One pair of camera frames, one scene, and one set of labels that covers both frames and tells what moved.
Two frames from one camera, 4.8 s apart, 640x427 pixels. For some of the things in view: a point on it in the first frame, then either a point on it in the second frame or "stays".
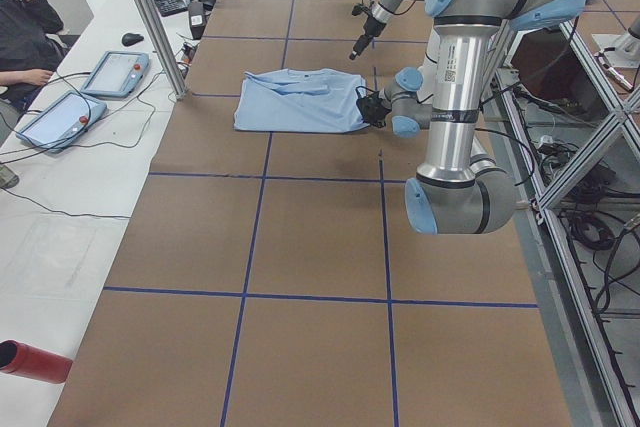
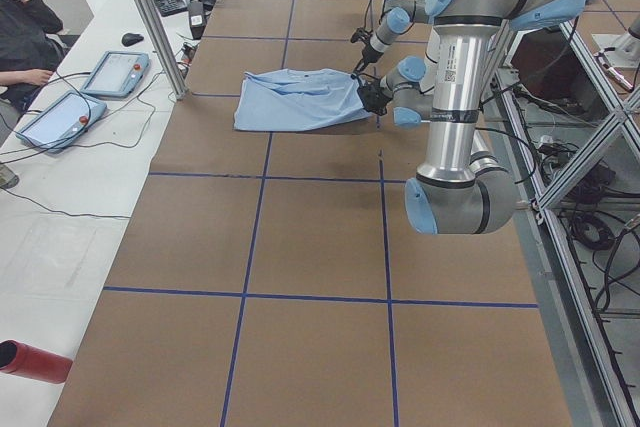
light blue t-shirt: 301,99 stays
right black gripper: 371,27 → 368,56
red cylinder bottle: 21,359 stays
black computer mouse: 129,39 stays
